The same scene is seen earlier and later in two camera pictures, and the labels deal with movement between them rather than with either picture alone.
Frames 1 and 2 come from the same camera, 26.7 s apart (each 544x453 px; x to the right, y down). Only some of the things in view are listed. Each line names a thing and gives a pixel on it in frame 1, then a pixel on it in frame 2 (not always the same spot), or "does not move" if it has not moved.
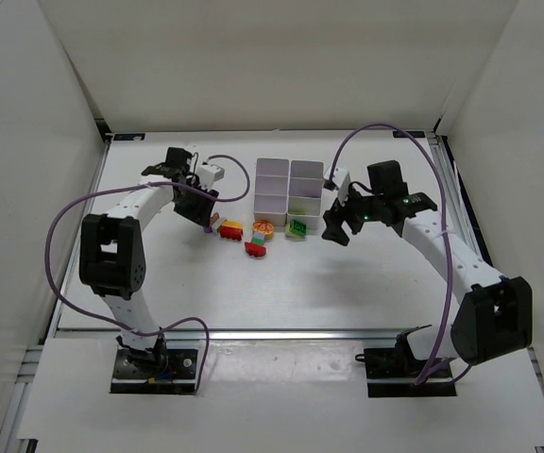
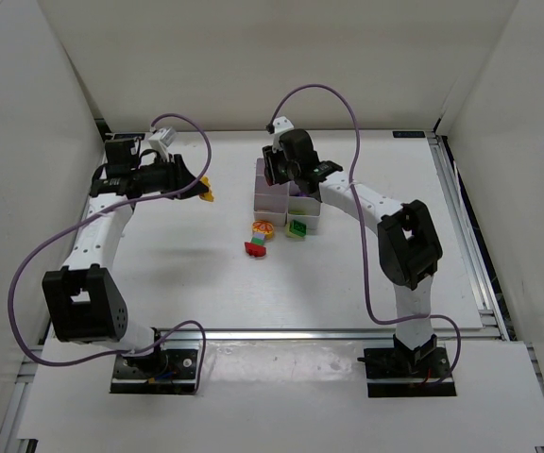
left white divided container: x=271 y=191 does not move
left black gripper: x=196 y=208 → x=178 y=172
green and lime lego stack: x=296 y=229 does not move
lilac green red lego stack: x=256 y=247 does not move
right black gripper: x=341 y=214 → x=276 y=166
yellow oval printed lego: x=264 y=227 does not move
